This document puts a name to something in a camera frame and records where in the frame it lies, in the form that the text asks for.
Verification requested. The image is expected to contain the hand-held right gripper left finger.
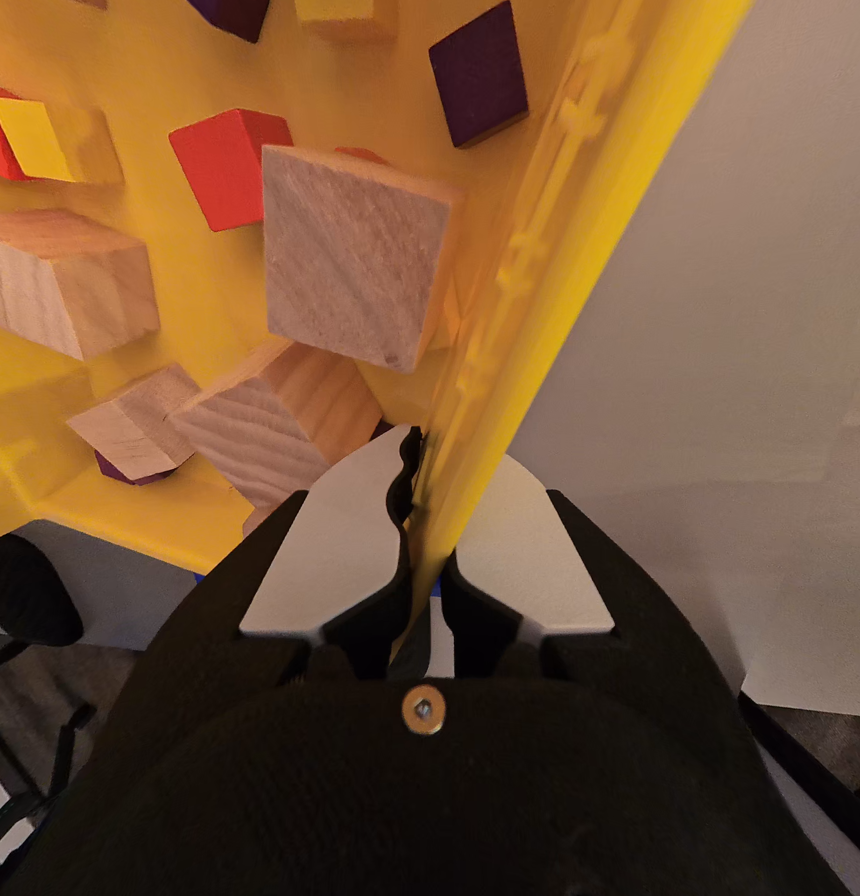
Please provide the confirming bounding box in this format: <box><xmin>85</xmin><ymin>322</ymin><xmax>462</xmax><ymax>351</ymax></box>
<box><xmin>238</xmin><ymin>423</ymin><xmax>424</xmax><ymax>641</ymax></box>

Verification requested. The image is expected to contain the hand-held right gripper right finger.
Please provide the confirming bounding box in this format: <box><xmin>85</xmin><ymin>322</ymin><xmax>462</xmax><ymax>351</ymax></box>
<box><xmin>440</xmin><ymin>455</ymin><xmax>616</xmax><ymax>676</ymax></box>

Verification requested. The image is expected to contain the pile of wooden cubes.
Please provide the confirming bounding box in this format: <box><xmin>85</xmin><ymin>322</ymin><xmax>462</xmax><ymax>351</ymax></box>
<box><xmin>0</xmin><ymin>0</ymin><xmax>530</xmax><ymax>533</ymax></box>

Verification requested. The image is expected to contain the yellow plastic box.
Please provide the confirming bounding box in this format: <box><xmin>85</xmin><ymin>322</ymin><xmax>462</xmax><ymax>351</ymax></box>
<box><xmin>0</xmin><ymin>0</ymin><xmax>753</xmax><ymax>662</ymax></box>

